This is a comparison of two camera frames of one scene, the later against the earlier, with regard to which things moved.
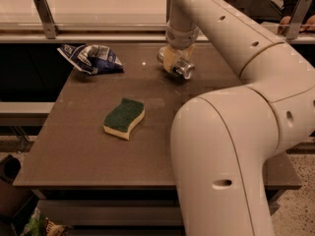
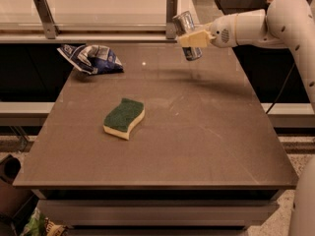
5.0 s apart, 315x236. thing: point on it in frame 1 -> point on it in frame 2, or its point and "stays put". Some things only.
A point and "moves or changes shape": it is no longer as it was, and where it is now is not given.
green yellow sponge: (120, 120) stays put
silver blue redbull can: (180, 66) moves or changes shape
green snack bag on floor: (39, 225) stays put
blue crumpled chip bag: (93, 59) stays put
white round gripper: (181, 36) -> (221, 30)
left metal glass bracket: (45, 15) stays put
